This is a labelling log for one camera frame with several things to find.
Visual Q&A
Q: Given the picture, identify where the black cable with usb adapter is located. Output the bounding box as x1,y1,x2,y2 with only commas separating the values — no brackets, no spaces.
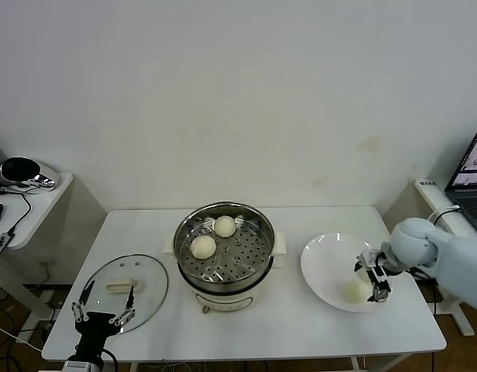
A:
0,184,33,236

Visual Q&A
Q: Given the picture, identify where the white round plate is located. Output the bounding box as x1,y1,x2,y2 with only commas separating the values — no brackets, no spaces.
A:
300,232,394,313

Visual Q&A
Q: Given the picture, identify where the white laptop cable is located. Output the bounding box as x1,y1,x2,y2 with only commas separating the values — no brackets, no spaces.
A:
427,206,463,224

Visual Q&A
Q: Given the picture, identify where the perforated steel steamer basket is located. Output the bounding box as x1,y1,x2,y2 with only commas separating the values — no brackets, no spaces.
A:
173,201,276,292

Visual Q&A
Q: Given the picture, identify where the glass lid with cream handle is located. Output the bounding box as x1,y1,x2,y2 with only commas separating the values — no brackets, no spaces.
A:
78,253,170,335

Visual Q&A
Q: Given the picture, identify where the chrome rounded headset device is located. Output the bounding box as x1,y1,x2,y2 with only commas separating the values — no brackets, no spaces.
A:
0,156,62,193

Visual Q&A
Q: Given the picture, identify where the black floor cable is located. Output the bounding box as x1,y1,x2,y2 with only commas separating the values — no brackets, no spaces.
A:
0,301,15,350

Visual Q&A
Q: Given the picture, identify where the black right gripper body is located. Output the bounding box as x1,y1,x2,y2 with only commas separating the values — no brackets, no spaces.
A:
369,251,391,287

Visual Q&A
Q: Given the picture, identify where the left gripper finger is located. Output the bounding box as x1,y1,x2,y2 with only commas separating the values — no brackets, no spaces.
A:
70,281,96,323
108,284,137,326

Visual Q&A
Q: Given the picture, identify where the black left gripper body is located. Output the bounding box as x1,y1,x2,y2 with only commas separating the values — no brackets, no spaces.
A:
74,312,119,361

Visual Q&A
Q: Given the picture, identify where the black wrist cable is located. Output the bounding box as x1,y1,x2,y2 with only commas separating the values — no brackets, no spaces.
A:
400,267,433,281
101,348,119,372

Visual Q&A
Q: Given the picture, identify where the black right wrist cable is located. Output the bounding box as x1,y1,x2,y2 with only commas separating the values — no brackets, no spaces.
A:
400,267,433,281

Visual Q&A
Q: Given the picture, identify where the white floor cable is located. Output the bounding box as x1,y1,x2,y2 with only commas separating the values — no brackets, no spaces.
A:
0,323,44,352

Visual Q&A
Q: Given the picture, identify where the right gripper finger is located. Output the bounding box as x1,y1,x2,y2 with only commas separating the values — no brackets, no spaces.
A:
366,281,393,304
353,250,376,273

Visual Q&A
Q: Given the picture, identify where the white side table with headset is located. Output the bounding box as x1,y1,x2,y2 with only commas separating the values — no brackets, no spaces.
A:
0,171,76,322

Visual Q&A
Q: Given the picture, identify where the dark grey open laptop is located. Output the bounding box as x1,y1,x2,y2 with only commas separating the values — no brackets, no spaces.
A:
444,131,477,241

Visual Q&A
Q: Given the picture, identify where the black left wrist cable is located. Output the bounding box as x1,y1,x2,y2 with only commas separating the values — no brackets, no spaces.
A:
101,348,119,372

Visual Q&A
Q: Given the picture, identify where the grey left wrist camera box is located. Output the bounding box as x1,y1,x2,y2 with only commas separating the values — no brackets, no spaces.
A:
63,360,94,372

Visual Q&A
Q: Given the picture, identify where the white side table with laptop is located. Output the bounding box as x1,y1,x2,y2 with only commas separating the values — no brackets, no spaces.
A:
414,180,477,337

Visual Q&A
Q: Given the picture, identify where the cream electric cooking pot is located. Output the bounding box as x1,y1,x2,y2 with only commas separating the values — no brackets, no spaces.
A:
163,231,289,314

